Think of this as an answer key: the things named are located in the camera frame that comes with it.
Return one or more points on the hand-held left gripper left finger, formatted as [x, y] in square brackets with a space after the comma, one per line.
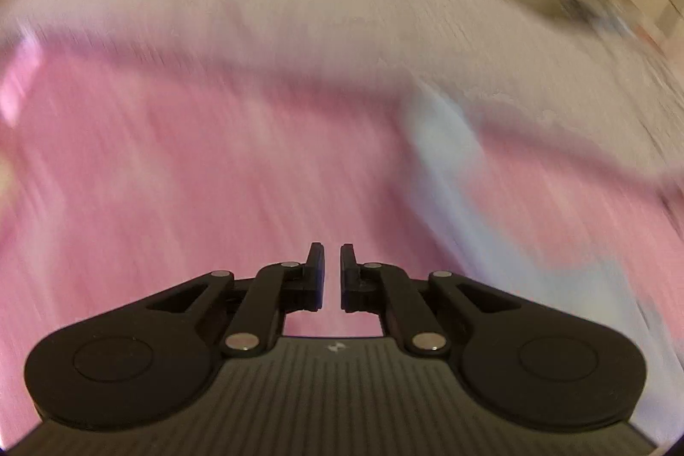
[319, 274]

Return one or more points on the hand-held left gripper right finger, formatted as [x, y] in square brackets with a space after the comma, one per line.
[346, 274]

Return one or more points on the light blue shirt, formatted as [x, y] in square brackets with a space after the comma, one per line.
[443, 141]

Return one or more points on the pink floral blanket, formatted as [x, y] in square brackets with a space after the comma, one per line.
[160, 167]

